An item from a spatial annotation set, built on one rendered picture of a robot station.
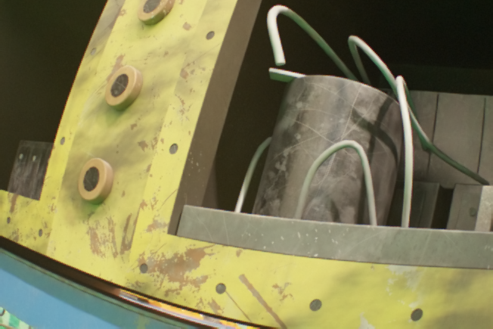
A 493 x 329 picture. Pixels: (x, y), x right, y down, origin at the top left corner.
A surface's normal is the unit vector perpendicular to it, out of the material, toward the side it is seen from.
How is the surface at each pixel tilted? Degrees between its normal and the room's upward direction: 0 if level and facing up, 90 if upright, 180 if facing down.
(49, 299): 90
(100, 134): 90
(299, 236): 90
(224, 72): 90
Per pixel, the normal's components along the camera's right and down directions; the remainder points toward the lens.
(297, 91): -0.76, -0.36
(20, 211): -0.53, -0.37
